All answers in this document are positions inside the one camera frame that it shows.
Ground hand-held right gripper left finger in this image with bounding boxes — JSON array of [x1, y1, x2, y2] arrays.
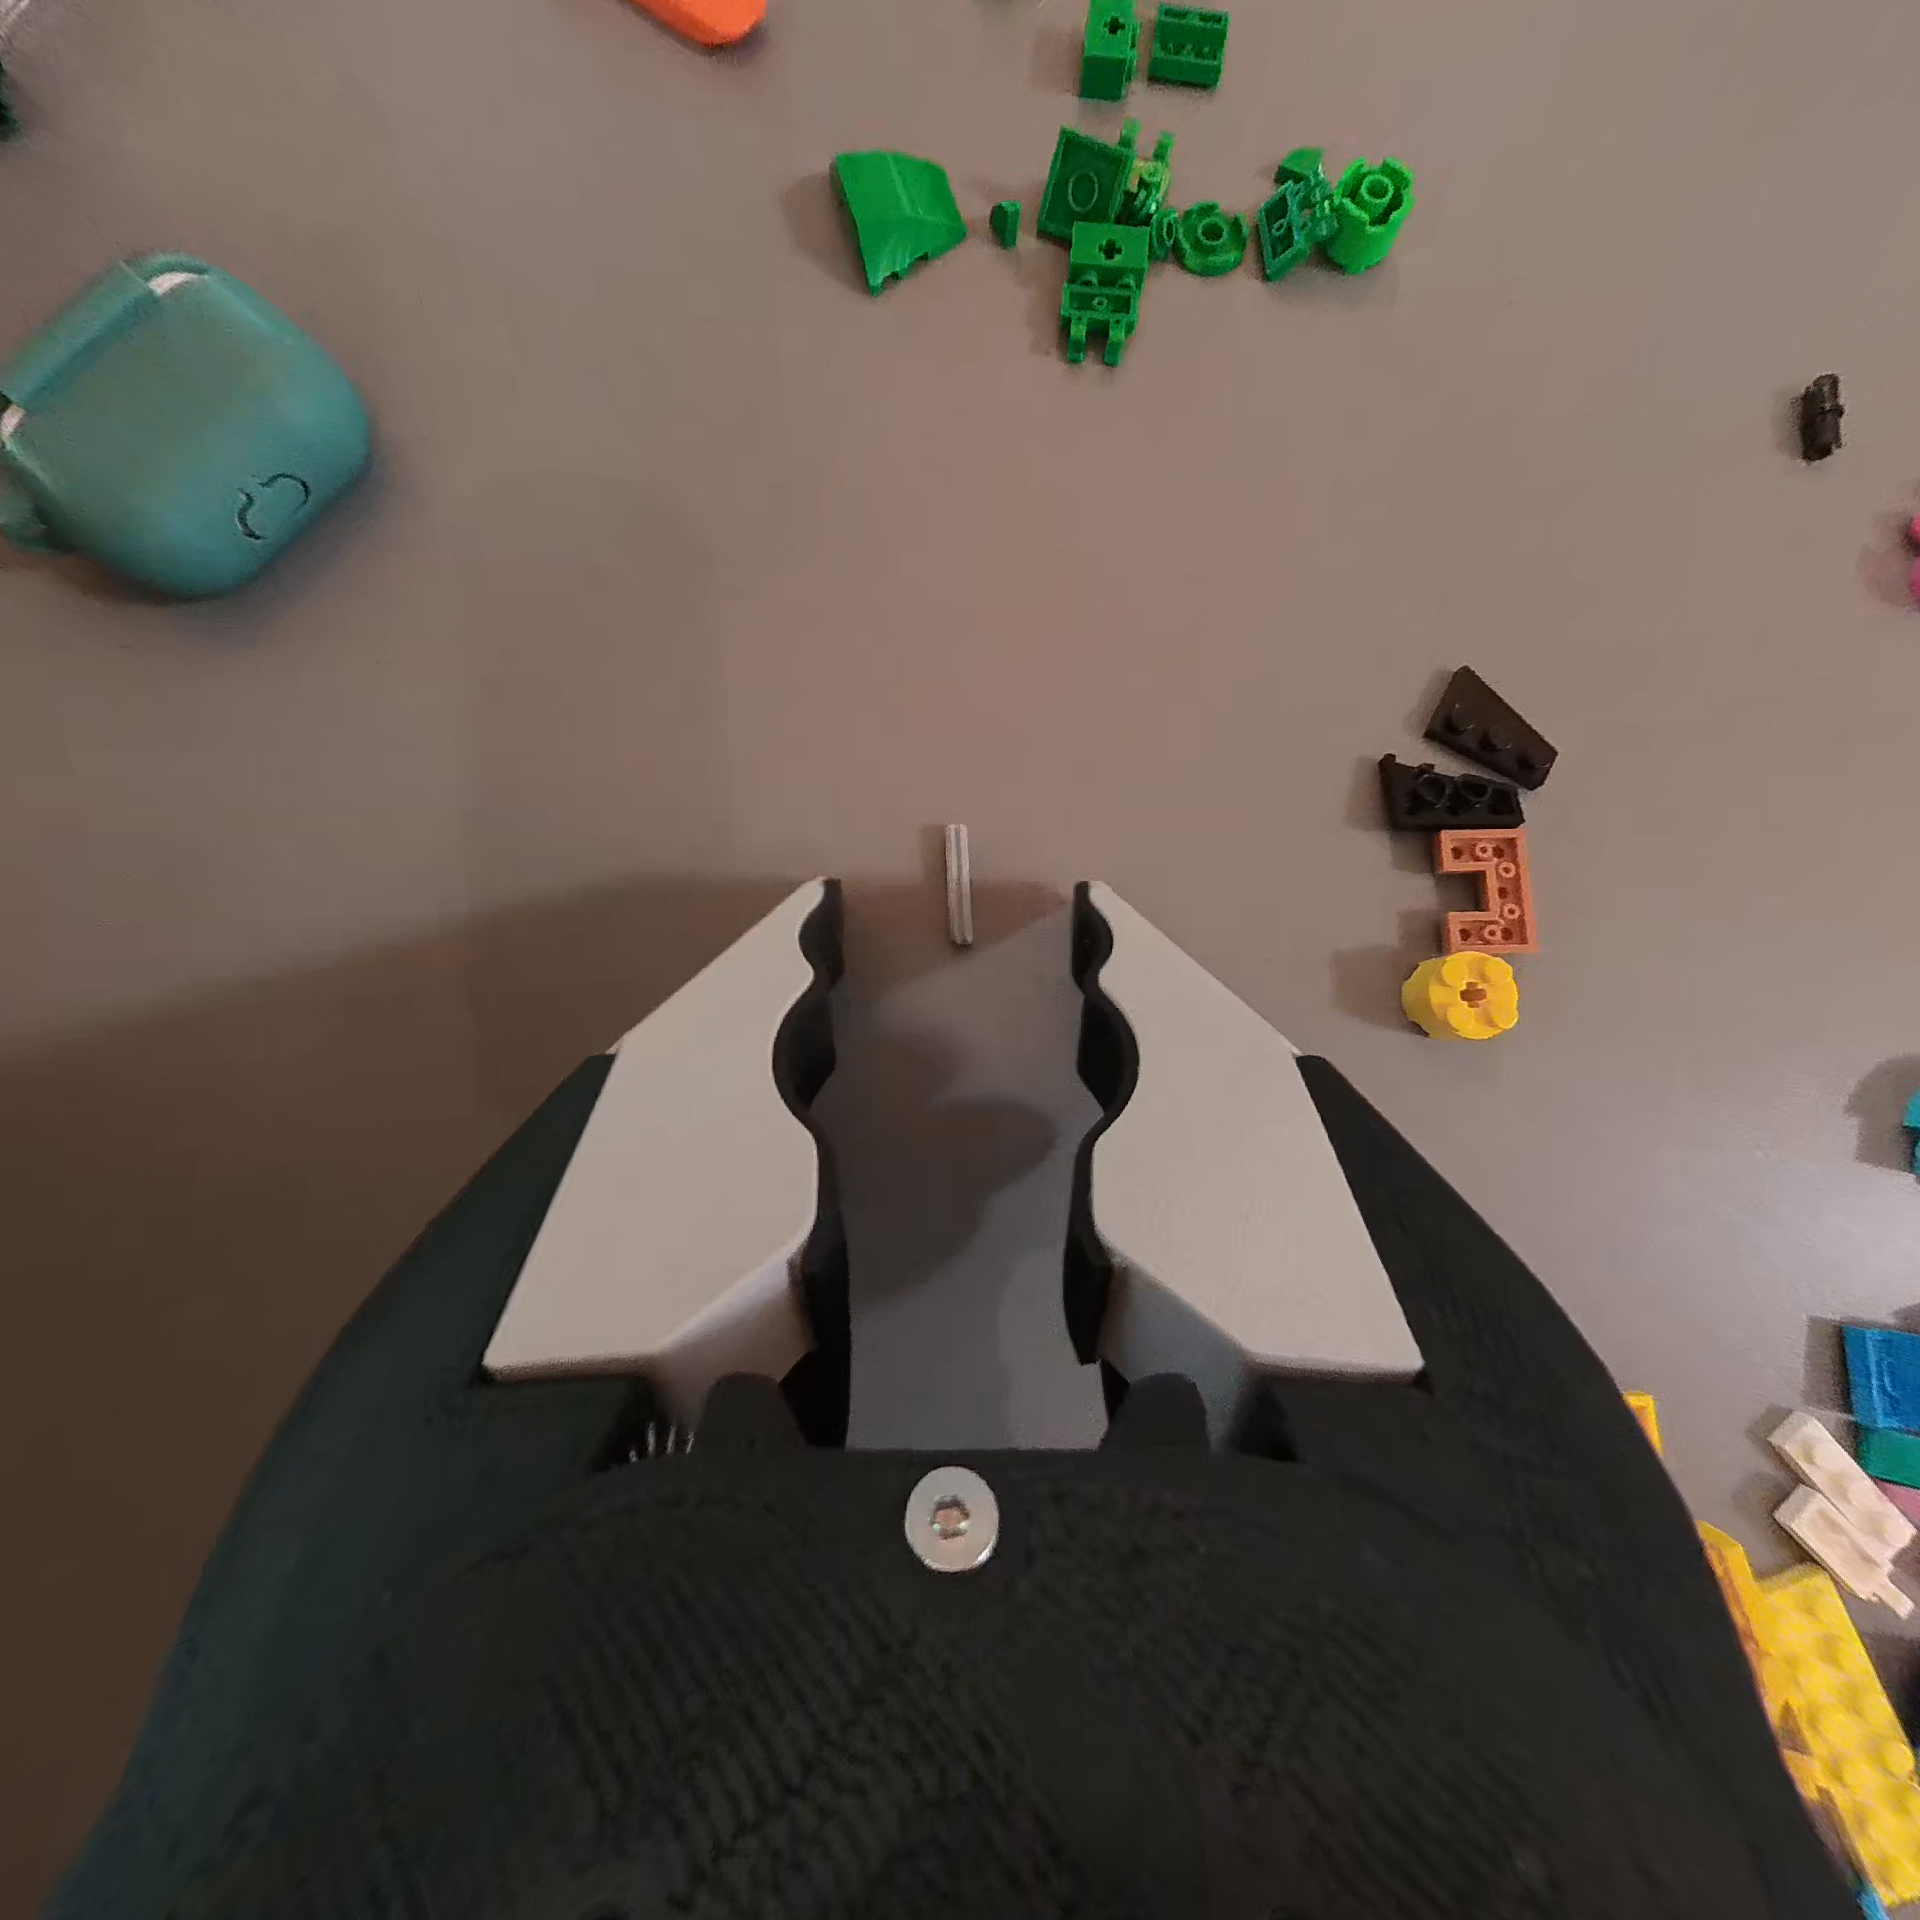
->
[[477, 873, 848, 1426]]

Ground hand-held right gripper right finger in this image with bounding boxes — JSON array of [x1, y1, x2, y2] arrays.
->
[[1063, 879, 1425, 1449]]

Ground grey desk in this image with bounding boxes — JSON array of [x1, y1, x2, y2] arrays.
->
[[0, 0, 1920, 1920]]

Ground yellow round brick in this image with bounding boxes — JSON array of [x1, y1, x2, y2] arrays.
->
[[1401, 951, 1522, 1040]]

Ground brown angled plate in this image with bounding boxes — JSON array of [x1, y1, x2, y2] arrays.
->
[[1435, 825, 1541, 956]]

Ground black wedge plate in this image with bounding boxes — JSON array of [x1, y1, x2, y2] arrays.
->
[[1423, 665, 1561, 791], [1377, 752, 1526, 831]]

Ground pile of colourful bricks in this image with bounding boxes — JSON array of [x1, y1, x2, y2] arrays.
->
[[1621, 1048, 1920, 1920]]

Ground teal earbuds case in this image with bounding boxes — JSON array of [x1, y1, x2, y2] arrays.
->
[[0, 252, 377, 601]]

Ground pile of green bricks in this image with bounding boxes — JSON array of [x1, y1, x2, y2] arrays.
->
[[830, 0, 1419, 368]]

